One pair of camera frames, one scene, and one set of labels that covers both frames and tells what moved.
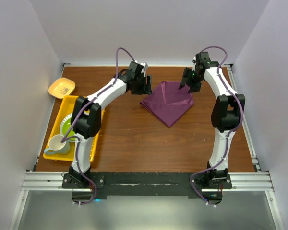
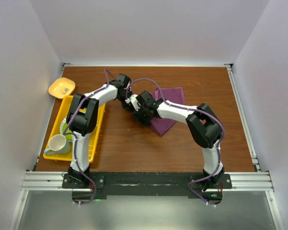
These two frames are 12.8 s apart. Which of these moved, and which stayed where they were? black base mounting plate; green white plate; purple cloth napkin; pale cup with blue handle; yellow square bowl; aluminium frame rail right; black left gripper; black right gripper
Moved: black left gripper; black right gripper; purple cloth napkin
Stayed: aluminium frame rail right; black base mounting plate; pale cup with blue handle; yellow square bowl; green white plate
